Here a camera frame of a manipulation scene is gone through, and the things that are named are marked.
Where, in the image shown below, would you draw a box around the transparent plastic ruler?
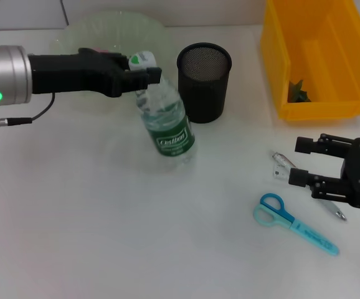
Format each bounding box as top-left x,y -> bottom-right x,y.
272,161 -> 293,182

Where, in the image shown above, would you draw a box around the clear silver ballpoint pen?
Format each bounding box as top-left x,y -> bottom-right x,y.
272,150 -> 348,222

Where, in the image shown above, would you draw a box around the green plastic wrapper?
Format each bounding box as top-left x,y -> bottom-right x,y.
287,79 -> 312,103

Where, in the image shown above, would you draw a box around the black mesh pen holder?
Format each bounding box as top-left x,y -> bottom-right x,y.
176,42 -> 232,124

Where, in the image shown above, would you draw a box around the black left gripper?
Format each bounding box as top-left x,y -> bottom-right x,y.
27,48 -> 163,97

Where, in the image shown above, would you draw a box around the green glass fruit plate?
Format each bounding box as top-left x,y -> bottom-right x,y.
49,11 -> 168,104

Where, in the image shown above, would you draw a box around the blue capped scissors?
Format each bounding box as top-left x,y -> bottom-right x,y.
253,192 -> 339,257

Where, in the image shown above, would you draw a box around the clear green-label water bottle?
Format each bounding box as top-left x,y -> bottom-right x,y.
127,50 -> 196,166

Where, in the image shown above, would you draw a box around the yellow plastic bin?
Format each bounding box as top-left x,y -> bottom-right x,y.
260,0 -> 360,121

